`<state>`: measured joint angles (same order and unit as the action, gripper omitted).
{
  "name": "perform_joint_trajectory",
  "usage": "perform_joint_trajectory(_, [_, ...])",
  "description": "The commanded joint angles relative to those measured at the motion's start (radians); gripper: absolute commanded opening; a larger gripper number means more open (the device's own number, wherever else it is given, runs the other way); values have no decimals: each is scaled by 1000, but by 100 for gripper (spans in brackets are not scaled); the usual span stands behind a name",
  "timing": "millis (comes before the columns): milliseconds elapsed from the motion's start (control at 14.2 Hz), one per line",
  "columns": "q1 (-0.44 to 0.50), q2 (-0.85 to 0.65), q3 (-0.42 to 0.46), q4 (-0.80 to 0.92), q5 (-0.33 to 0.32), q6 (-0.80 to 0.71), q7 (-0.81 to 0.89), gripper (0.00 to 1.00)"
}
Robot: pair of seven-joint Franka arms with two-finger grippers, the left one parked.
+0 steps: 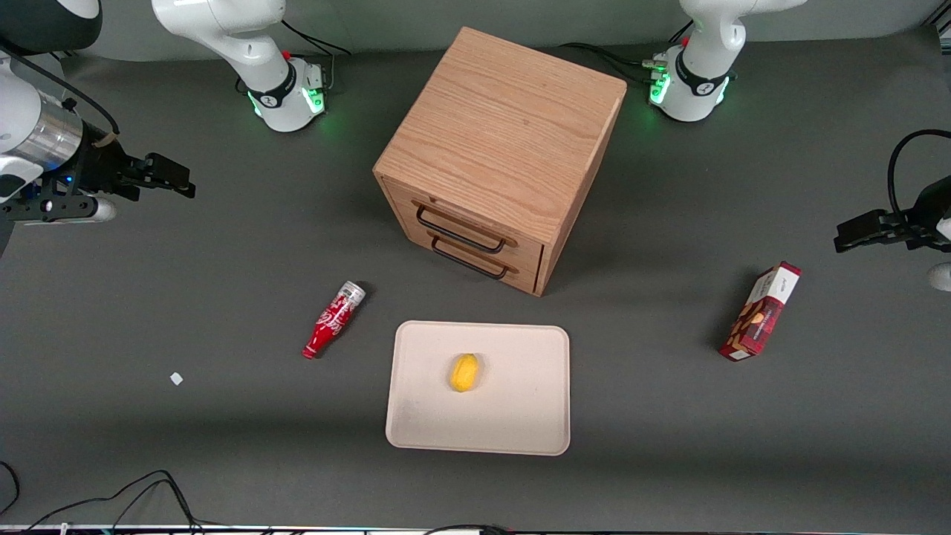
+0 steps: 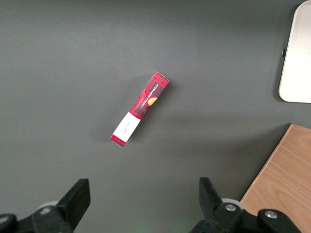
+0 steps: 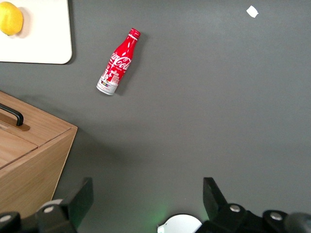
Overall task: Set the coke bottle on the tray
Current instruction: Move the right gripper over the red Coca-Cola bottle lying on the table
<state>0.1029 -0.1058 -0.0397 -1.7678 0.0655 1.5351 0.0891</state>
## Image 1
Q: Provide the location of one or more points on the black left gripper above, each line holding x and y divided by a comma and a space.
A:
923, 213

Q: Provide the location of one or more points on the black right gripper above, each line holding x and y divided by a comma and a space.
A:
98, 161

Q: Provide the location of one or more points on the red coke bottle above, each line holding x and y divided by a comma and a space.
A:
333, 319

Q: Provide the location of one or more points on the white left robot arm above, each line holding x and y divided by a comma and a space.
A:
695, 82

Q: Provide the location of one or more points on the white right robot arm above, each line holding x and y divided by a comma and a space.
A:
275, 82

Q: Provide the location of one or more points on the beige rectangular tray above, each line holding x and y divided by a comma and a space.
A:
520, 401

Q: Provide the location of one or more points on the red cookie box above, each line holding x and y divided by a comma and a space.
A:
759, 316

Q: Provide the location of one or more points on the wooden drawer cabinet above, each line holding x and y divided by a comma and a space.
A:
505, 126

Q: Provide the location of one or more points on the yellow lemon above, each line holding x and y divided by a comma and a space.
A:
464, 373

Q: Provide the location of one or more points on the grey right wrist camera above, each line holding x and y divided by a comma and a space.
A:
89, 211

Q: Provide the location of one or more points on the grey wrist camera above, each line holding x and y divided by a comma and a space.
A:
942, 277
89, 211

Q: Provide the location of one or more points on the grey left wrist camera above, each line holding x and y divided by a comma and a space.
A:
942, 277

